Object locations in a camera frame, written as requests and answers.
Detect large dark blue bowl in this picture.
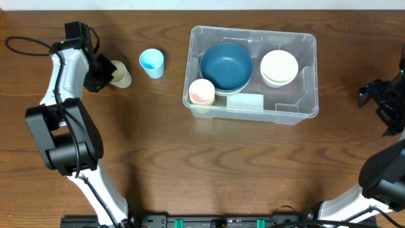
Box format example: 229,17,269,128
215,77,251,96

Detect yellow plastic cup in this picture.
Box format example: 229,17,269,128
190,98,215,114

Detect small white bowl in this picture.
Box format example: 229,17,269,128
259,50,299,83

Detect light blue plastic cup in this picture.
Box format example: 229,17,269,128
139,49,165,79

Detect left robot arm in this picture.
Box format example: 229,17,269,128
25,22,132,227

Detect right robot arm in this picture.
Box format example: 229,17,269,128
308,53,404,227

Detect pink plastic cup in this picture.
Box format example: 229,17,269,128
189,79,215,105

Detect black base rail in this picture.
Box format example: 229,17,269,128
59,212,378,228

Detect small yellow bowl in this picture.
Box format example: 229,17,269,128
262,77,292,88

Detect clear plastic storage container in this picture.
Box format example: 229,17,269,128
182,25,319,125

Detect cream plastic cup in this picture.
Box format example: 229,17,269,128
110,60,132,88

